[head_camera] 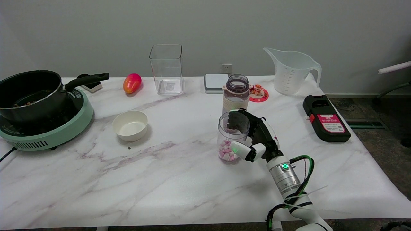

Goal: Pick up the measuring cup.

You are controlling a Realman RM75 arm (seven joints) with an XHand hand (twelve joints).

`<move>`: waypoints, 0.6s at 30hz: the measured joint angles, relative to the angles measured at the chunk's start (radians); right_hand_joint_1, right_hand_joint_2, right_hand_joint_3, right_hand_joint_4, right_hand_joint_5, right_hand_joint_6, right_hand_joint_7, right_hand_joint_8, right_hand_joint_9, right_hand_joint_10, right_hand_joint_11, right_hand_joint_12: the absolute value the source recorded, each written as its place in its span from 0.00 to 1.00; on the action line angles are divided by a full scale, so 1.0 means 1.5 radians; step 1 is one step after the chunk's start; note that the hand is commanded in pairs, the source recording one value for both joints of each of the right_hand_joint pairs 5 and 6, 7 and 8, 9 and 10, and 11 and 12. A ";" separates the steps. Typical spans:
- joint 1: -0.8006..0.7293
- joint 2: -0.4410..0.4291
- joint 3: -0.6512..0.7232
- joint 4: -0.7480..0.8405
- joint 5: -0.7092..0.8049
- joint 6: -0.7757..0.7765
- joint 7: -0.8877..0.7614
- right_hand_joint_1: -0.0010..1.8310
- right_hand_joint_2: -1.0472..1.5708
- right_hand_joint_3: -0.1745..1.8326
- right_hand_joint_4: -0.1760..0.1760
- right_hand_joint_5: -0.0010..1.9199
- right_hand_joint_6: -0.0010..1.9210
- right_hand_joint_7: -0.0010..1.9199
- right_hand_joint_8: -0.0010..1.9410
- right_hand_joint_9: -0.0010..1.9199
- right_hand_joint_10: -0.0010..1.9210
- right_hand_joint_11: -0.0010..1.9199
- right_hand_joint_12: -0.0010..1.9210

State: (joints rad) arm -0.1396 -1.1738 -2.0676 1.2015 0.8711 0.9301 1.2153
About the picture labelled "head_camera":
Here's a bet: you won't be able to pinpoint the white grey kitchen scale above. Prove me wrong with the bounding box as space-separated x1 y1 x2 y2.
204 73 230 94

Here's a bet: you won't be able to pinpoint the red orange toy mango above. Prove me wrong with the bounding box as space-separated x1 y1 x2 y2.
123 73 142 94

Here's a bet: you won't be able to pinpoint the black case with red label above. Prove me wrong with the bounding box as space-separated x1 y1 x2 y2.
302 95 351 142

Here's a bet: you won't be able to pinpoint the white tube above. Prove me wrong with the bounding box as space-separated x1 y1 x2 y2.
378 61 411 75

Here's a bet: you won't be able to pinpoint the large translucent measuring jug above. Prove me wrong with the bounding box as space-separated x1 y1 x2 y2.
263 47 322 96

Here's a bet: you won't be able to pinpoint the white round bowl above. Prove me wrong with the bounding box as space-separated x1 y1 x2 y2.
112 110 148 142

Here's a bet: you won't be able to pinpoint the pink white marshmallow pieces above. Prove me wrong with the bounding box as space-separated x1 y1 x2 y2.
219 140 240 162

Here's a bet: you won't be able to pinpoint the black saucepan with handle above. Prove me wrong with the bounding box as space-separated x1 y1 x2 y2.
0 70 110 124

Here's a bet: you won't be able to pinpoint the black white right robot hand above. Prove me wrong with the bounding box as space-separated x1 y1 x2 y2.
224 108 280 163

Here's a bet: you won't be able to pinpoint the clear bottle with beige sleeve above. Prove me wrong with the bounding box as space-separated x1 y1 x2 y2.
222 74 250 115

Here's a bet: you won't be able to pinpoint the green induction cooker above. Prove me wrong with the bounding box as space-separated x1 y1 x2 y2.
0 87 94 151

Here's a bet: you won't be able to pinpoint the black cooker power cord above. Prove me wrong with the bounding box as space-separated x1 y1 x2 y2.
0 147 16 162

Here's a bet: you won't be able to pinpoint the clear square plastic container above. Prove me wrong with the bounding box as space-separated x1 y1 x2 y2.
149 44 185 96

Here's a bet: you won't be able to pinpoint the red round coaster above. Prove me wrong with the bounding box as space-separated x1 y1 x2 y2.
249 84 269 103

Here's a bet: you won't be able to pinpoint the grey curved chair leg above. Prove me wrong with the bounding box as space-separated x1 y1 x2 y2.
374 82 411 100

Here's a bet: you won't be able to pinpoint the small clear measuring cup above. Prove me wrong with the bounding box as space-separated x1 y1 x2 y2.
217 111 250 163

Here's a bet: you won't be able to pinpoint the small black white device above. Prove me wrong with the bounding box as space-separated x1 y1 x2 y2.
77 74 103 93

